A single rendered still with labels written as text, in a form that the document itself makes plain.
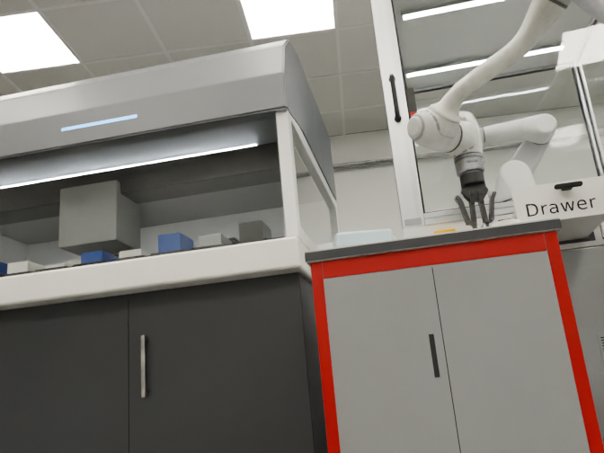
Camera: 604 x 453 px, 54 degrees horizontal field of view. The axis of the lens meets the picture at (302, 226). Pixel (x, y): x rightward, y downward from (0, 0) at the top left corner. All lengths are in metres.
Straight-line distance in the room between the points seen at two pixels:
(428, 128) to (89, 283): 1.22
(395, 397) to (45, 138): 1.59
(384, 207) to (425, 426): 4.14
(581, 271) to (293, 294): 0.94
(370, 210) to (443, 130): 3.66
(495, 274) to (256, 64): 1.17
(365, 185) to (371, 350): 4.15
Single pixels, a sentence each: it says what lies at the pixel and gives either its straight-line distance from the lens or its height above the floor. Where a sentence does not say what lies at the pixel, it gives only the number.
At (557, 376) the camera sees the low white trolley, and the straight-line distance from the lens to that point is 1.48.
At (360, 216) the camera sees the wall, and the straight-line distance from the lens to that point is 5.44.
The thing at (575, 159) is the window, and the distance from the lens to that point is 2.26.
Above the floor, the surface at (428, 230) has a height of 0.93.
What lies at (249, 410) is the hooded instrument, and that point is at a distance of 1.94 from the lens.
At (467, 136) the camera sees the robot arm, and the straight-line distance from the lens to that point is 1.94.
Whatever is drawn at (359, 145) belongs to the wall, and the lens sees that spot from 5.69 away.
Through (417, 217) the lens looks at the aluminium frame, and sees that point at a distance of 2.12.
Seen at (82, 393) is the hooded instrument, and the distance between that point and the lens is 2.18.
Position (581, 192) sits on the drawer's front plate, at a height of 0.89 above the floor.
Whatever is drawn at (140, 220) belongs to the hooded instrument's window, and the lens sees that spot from 2.11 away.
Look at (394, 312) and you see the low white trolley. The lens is 1.46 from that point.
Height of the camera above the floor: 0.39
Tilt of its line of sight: 16 degrees up
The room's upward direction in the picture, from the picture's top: 5 degrees counter-clockwise
